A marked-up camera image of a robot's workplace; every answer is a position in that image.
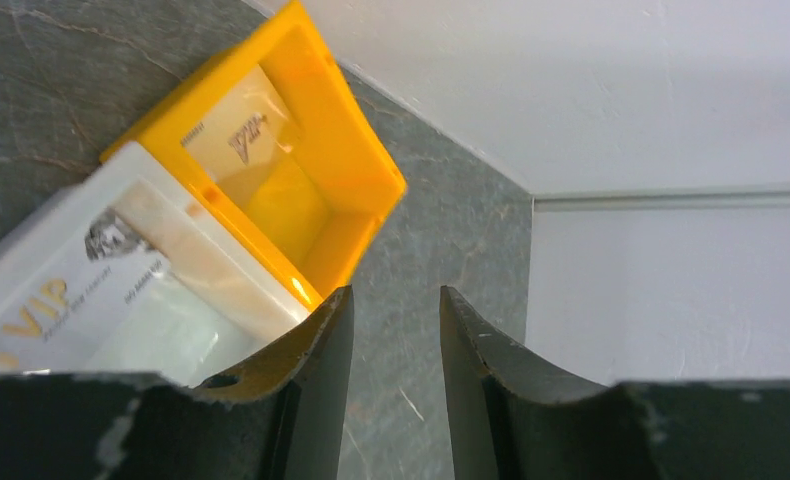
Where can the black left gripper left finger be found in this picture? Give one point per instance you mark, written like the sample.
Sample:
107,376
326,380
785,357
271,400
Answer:
278,414

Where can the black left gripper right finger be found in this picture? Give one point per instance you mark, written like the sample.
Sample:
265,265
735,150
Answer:
514,415

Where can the white VIP card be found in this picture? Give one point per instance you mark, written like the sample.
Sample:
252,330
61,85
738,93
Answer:
66,284

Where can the white plastic bin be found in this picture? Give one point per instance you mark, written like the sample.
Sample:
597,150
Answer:
215,306

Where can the orange plastic bin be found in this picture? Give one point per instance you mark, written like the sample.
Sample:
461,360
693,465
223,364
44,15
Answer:
309,217

